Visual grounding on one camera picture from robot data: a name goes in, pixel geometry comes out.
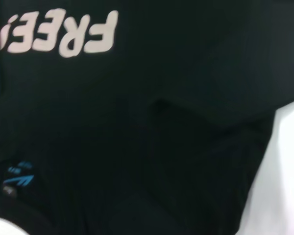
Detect black shirt with FREE print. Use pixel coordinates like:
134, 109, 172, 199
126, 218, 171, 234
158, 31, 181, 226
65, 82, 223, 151
0, 0, 294, 235

